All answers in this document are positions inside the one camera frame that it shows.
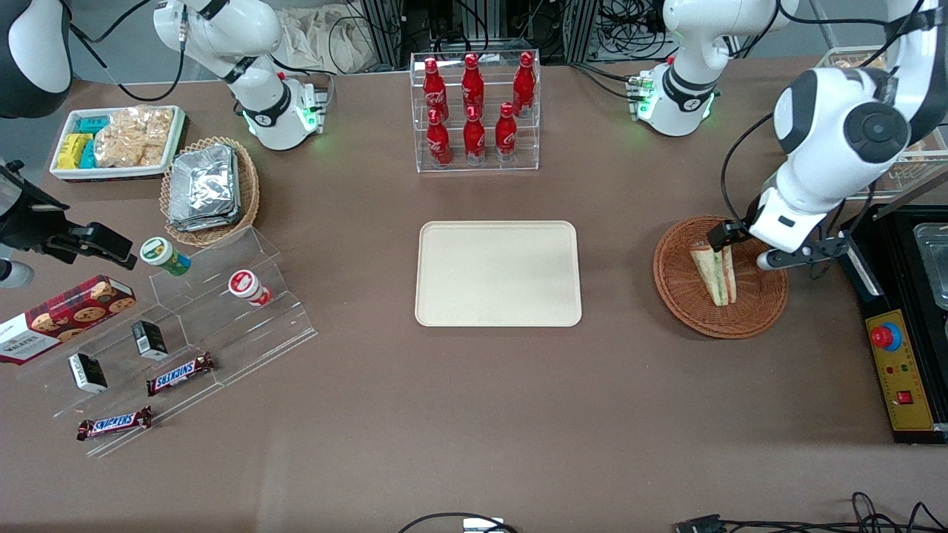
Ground green lid snack cup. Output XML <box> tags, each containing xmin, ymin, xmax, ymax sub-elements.
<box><xmin>140</xmin><ymin>237</ymin><xmax>192</xmax><ymax>278</ymax></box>

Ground red lid snack cup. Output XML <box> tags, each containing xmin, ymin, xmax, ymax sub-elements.
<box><xmin>227</xmin><ymin>269</ymin><xmax>272</xmax><ymax>307</ymax></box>

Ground red cola bottle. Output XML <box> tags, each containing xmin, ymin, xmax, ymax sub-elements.
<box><xmin>513</xmin><ymin>52</ymin><xmax>537</xmax><ymax>118</ymax></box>
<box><xmin>423</xmin><ymin>58</ymin><xmax>450</xmax><ymax>123</ymax></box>
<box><xmin>494</xmin><ymin>103</ymin><xmax>518</xmax><ymax>163</ymax></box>
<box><xmin>461</xmin><ymin>53</ymin><xmax>485</xmax><ymax>119</ymax></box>
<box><xmin>464</xmin><ymin>106</ymin><xmax>487</xmax><ymax>164</ymax></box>
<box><xmin>426</xmin><ymin>109</ymin><xmax>453</xmax><ymax>167</ymax></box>

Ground oval wicker basket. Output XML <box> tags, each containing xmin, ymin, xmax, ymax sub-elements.
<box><xmin>160</xmin><ymin>136</ymin><xmax>261</xmax><ymax>248</ymax></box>

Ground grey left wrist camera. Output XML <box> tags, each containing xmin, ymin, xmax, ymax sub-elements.
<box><xmin>755</xmin><ymin>235</ymin><xmax>851</xmax><ymax>272</ymax></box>

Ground white wire rack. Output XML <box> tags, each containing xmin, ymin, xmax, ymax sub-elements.
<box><xmin>815</xmin><ymin>46</ymin><xmax>948</xmax><ymax>202</ymax></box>

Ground aluminium frame post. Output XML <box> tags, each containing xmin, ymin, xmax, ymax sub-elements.
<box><xmin>359</xmin><ymin>0</ymin><xmax>405</xmax><ymax>69</ymax></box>
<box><xmin>565</xmin><ymin>0</ymin><xmax>601</xmax><ymax>64</ymax></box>

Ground yellow snack packet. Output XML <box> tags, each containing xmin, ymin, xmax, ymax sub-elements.
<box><xmin>56</xmin><ymin>133</ymin><xmax>92</xmax><ymax>171</ymax></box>

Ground clear acrylic bottle rack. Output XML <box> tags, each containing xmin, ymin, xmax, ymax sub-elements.
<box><xmin>410</xmin><ymin>50</ymin><xmax>541</xmax><ymax>174</ymax></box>

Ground small black box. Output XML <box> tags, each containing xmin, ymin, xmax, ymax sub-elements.
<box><xmin>68</xmin><ymin>352</ymin><xmax>109</xmax><ymax>395</ymax></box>
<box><xmin>131</xmin><ymin>319</ymin><xmax>170</xmax><ymax>362</ymax></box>

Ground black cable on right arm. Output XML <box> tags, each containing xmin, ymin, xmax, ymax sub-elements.
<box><xmin>69</xmin><ymin>0</ymin><xmax>187</xmax><ymax>104</ymax></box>

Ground triangle sandwich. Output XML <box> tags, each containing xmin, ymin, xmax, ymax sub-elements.
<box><xmin>690</xmin><ymin>241</ymin><xmax>738</xmax><ymax>307</ymax></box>

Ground clear metal-rimmed container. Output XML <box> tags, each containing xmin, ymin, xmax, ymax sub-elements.
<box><xmin>913</xmin><ymin>222</ymin><xmax>948</xmax><ymax>312</ymax></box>

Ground black cable at arm base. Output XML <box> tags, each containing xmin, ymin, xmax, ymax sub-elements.
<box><xmin>569</xmin><ymin>62</ymin><xmax>647</xmax><ymax>101</ymax></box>

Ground red tartan cookie box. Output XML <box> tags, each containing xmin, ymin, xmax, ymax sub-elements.
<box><xmin>0</xmin><ymin>275</ymin><xmax>137</xmax><ymax>366</ymax></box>

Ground white rectangular snack dish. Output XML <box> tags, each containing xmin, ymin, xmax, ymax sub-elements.
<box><xmin>50</xmin><ymin>105</ymin><xmax>187</xmax><ymax>183</ymax></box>

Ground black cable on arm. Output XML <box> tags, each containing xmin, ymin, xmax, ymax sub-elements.
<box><xmin>721</xmin><ymin>113</ymin><xmax>776</xmax><ymax>223</ymax></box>
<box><xmin>69</xmin><ymin>0</ymin><xmax>187</xmax><ymax>104</ymax></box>

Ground beige crumpled cloth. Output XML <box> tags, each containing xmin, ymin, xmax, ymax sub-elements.
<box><xmin>278</xmin><ymin>6</ymin><xmax>380</xmax><ymax>76</ymax></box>

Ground brown Snickers bar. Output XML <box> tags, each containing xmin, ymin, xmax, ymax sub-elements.
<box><xmin>76</xmin><ymin>406</ymin><xmax>153</xmax><ymax>442</ymax></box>
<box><xmin>146</xmin><ymin>352</ymin><xmax>216</xmax><ymax>398</ymax></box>

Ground silver foil packs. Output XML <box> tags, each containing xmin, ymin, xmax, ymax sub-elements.
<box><xmin>167</xmin><ymin>144</ymin><xmax>242</xmax><ymax>233</ymax></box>

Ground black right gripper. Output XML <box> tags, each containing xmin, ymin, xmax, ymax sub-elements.
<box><xmin>0</xmin><ymin>158</ymin><xmax>139</xmax><ymax>269</ymax></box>

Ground clear acrylic stepped stand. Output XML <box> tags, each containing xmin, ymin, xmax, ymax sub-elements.
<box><xmin>15</xmin><ymin>226</ymin><xmax>319</xmax><ymax>457</ymax></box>

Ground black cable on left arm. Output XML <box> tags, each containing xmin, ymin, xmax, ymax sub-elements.
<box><xmin>721</xmin><ymin>113</ymin><xmax>776</xmax><ymax>223</ymax></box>

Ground black cable with connector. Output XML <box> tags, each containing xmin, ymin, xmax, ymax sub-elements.
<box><xmin>674</xmin><ymin>492</ymin><xmax>948</xmax><ymax>533</ymax></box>

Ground clear bag of crackers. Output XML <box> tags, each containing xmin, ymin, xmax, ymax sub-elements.
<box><xmin>93</xmin><ymin>106</ymin><xmax>176</xmax><ymax>170</ymax></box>

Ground beige plastic tray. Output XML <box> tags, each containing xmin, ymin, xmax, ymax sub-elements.
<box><xmin>415</xmin><ymin>221</ymin><xmax>583</xmax><ymax>328</ymax></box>

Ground round brown wicker basket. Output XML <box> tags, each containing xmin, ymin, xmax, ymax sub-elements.
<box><xmin>653</xmin><ymin>215</ymin><xmax>790</xmax><ymax>340</ymax></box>

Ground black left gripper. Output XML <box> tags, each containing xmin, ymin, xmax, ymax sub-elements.
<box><xmin>707</xmin><ymin>219</ymin><xmax>751</xmax><ymax>257</ymax></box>

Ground red emergency stop button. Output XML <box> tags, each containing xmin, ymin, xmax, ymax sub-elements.
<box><xmin>869</xmin><ymin>323</ymin><xmax>904</xmax><ymax>353</ymax></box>

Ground yellow control panel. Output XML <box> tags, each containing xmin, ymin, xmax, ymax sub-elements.
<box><xmin>864</xmin><ymin>309</ymin><xmax>936</xmax><ymax>433</ymax></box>

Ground grey metal bar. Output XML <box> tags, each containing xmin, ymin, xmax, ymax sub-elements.
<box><xmin>863</xmin><ymin>167</ymin><xmax>948</xmax><ymax>223</ymax></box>

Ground black control box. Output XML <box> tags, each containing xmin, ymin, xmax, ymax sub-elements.
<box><xmin>835</xmin><ymin>203</ymin><xmax>948</xmax><ymax>446</ymax></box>

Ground black looped cable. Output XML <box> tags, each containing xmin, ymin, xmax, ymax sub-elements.
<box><xmin>397</xmin><ymin>512</ymin><xmax>519</xmax><ymax>533</ymax></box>

